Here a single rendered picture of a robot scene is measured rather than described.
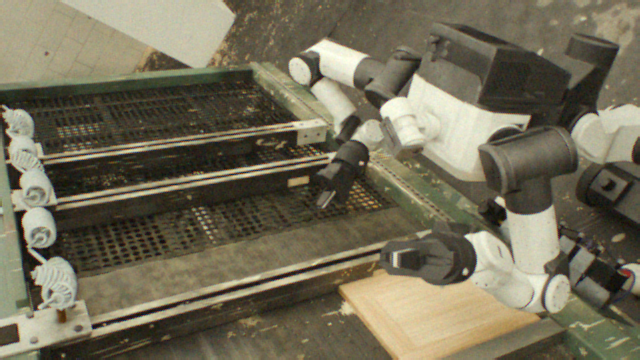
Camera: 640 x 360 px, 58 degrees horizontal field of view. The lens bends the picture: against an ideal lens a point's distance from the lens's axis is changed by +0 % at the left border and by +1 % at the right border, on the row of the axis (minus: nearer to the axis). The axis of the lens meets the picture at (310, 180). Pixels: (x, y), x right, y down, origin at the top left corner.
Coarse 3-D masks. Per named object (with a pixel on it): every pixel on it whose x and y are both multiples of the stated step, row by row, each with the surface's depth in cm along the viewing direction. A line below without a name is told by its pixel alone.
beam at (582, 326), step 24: (288, 96) 249; (312, 96) 252; (288, 120) 252; (336, 144) 218; (432, 192) 187; (432, 216) 175; (456, 216) 176; (552, 312) 141; (576, 312) 142; (576, 336) 135; (600, 336) 135; (624, 336) 136
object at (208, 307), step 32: (352, 256) 150; (64, 288) 112; (224, 288) 134; (256, 288) 135; (288, 288) 139; (320, 288) 144; (0, 320) 115; (32, 320) 116; (64, 320) 116; (96, 320) 122; (128, 320) 123; (160, 320) 125; (192, 320) 129; (224, 320) 134; (0, 352) 108; (64, 352) 117; (96, 352) 120
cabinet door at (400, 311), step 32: (352, 288) 147; (384, 288) 148; (416, 288) 149; (448, 288) 151; (480, 288) 152; (384, 320) 137; (416, 320) 139; (448, 320) 140; (480, 320) 141; (512, 320) 142; (416, 352) 129; (448, 352) 130
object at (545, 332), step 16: (544, 320) 140; (496, 336) 133; (512, 336) 134; (528, 336) 134; (544, 336) 135; (560, 336) 138; (464, 352) 128; (480, 352) 128; (496, 352) 129; (512, 352) 130; (528, 352) 134
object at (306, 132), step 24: (24, 120) 170; (312, 120) 224; (144, 144) 194; (168, 144) 195; (192, 144) 198; (216, 144) 202; (240, 144) 207; (264, 144) 212; (288, 144) 217; (24, 168) 175; (48, 168) 178; (72, 168) 182; (96, 168) 185; (120, 168) 189
